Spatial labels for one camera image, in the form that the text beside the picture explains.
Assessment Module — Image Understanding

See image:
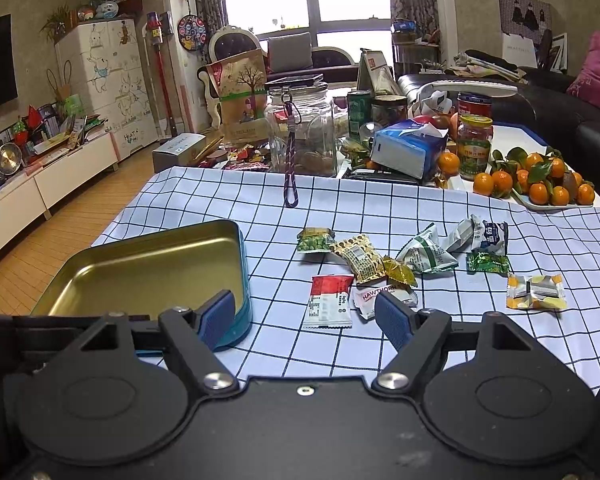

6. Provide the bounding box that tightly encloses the gold foil candy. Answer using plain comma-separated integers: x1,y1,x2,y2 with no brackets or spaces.
382,256,417,287

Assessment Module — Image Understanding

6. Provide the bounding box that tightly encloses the beige patterned snack packet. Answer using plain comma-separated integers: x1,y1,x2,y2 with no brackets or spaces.
330,234,386,285

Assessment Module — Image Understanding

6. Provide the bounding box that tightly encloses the grey cardboard box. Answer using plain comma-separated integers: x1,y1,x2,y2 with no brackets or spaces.
151,132,207,174

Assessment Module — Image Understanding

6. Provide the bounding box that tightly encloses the white cartoon drawer cabinet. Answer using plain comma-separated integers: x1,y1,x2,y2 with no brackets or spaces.
55,18,157,160

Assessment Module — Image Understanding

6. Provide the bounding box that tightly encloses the gold teal metal tin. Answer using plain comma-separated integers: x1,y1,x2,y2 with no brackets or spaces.
32,219,252,348

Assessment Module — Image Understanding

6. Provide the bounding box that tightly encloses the kraft paper tree bag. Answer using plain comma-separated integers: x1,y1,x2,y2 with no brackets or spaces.
206,48,270,145

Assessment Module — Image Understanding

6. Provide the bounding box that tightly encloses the red white snack packet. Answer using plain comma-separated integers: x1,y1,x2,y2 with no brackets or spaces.
302,275,354,330

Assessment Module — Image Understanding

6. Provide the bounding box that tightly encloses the dark green foil candy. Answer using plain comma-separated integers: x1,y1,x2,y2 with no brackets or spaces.
466,252,510,276

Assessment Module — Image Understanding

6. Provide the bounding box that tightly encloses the blue tissue pack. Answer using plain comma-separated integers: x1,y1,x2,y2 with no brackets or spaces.
370,119,448,180

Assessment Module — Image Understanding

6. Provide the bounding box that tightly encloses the black leather sofa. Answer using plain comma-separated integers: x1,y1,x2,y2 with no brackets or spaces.
396,66,600,196

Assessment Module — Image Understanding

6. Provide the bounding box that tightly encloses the tray of mandarins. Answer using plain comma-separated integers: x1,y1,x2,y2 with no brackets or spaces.
472,146,596,210

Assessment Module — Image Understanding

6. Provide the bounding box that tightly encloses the white hawthorn strip packet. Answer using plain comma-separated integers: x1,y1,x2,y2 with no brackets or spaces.
352,283,420,321

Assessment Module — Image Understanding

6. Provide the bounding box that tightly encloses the white green crinkled packet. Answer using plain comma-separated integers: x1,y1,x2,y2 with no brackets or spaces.
396,223,458,275

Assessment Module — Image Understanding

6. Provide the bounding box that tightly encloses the red stick vacuum cleaner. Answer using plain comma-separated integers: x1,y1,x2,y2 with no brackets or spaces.
146,11,178,138

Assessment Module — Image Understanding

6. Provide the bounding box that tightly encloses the white tv cabinet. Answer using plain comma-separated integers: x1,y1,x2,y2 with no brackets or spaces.
0,133,118,250

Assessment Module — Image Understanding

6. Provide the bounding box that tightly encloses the pale green bar packet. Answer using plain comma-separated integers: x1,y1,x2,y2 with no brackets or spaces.
441,217,474,252

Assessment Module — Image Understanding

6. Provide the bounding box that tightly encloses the blue white snack packet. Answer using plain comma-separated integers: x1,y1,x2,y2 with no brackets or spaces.
471,216,509,256

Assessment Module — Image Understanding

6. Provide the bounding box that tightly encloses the purple braided lanyard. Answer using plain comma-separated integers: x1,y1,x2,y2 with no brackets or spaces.
279,91,301,209

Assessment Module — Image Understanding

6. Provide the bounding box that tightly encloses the pile of red candy wrappers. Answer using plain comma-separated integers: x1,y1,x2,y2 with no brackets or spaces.
198,142,271,172

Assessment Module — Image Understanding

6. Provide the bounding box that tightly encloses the loose mandarin orange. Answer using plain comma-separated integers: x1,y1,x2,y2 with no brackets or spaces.
437,152,460,177

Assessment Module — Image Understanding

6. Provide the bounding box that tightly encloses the green drink can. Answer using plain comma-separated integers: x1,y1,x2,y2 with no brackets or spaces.
347,90,372,140

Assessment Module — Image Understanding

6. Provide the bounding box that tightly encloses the yellow lid pickle jar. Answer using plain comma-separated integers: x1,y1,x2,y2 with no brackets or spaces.
456,114,493,181

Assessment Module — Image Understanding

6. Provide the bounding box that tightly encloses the metal bowl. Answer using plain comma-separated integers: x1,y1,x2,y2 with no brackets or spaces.
0,142,23,177

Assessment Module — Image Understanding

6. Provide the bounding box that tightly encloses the green pea snack packet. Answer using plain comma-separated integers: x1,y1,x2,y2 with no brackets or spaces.
297,228,335,254

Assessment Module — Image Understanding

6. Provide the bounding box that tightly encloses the large glass jar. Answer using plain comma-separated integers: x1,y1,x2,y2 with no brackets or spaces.
264,79,338,177

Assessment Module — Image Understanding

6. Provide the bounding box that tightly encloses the yellow silver snack packet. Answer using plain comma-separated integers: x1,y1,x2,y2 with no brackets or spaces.
506,274,567,311

